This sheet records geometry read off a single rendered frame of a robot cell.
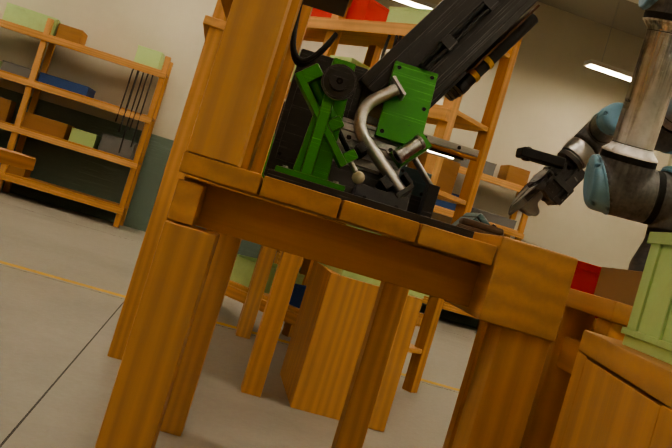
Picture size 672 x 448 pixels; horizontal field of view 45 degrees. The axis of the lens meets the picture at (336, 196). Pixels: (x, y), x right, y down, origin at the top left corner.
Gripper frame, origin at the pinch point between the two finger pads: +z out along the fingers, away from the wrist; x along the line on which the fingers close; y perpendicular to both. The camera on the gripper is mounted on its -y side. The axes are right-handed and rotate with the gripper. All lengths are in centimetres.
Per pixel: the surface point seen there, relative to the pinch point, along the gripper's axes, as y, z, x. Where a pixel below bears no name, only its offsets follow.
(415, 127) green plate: -30.5, 2.8, 3.7
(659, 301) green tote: 1, 18, -89
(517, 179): 189, -263, 844
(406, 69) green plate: -42.3, -6.5, 7.3
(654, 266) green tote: -1, 13, -85
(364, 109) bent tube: -42.4, 9.8, 0.9
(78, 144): -227, 116, 838
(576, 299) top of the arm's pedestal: 16.5, 10.7, -29.1
